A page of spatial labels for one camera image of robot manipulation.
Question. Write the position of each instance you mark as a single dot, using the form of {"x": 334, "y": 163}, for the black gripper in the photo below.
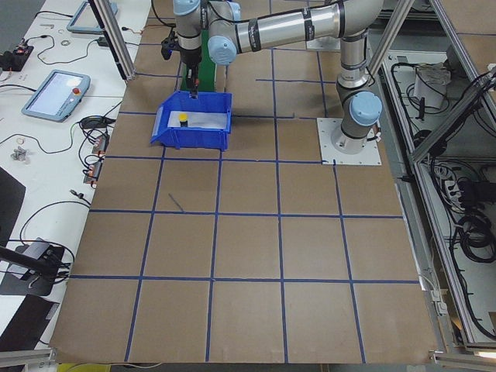
{"x": 191, "y": 57}

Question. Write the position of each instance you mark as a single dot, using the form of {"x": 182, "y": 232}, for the yellow mushroom push button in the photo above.
{"x": 183, "y": 119}

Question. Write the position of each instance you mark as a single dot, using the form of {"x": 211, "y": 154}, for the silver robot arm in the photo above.
{"x": 229, "y": 35}

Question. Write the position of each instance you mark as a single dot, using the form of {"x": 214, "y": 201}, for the green conveyor belt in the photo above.
{"x": 207, "y": 68}

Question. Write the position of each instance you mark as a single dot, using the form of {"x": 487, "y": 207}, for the blue left plastic bin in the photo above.
{"x": 184, "y": 137}

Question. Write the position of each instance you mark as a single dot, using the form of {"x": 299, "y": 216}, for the white foam sheet left bin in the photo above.
{"x": 205, "y": 120}

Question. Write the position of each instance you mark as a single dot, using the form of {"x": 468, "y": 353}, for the far teach pendant tablet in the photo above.
{"x": 84, "y": 21}

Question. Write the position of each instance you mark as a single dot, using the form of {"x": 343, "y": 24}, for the teach pendant tablet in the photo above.
{"x": 84, "y": 21}
{"x": 57, "y": 97}

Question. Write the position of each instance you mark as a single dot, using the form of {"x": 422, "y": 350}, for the near teach pendant tablet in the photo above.
{"x": 57, "y": 97}

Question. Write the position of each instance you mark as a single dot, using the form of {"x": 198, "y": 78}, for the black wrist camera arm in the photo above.
{"x": 168, "y": 46}

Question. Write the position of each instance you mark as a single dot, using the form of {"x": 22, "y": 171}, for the aluminium frame post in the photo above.
{"x": 113, "y": 35}

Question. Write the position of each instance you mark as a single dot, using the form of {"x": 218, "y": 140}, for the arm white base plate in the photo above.
{"x": 338, "y": 149}

